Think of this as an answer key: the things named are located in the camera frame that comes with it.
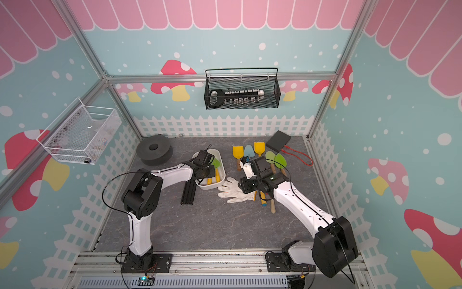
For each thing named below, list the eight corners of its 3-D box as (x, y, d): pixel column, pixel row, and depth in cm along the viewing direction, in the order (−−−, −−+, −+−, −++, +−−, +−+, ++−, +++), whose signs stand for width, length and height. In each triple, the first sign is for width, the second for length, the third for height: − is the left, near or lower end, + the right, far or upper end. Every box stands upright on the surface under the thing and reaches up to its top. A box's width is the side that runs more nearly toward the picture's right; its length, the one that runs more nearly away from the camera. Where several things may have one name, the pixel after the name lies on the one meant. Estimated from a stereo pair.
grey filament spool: (137, 165, 109) (132, 158, 103) (147, 141, 121) (143, 133, 116) (168, 165, 109) (165, 158, 103) (175, 141, 121) (172, 133, 116)
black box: (264, 144, 119) (265, 142, 118) (277, 132, 127) (278, 129, 125) (278, 152, 115) (278, 150, 113) (290, 138, 123) (291, 136, 121)
